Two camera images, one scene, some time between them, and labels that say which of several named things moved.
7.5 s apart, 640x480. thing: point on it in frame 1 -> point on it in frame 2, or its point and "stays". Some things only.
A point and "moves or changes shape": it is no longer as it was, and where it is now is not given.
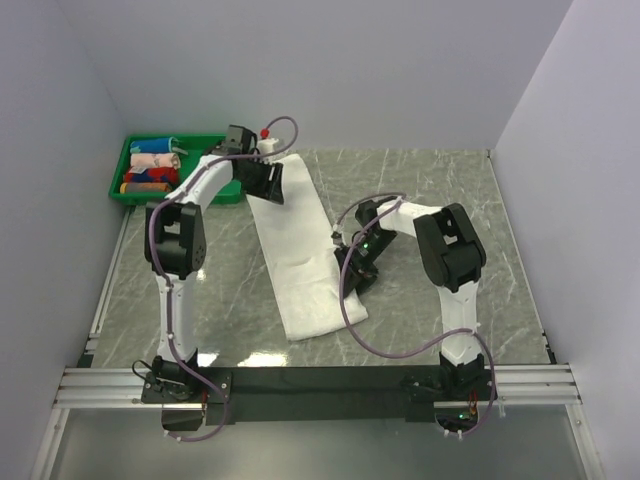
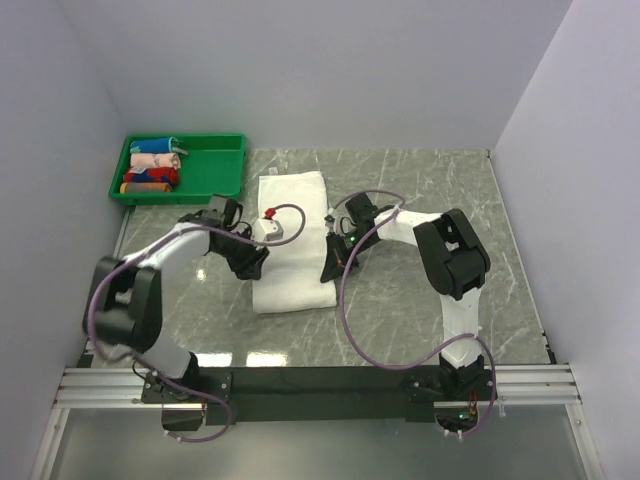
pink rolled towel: x=161 y=160 stays
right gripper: x=359 y=276 -> x=336 y=258
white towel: x=298 y=246 moves or changes shape
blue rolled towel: x=161 y=145 stays
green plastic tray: x=197 y=147 stays
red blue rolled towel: x=154 y=175 stays
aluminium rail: x=544 y=384 stays
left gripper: x=269 y=190 -> x=250 y=267
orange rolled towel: x=144 y=187 stays
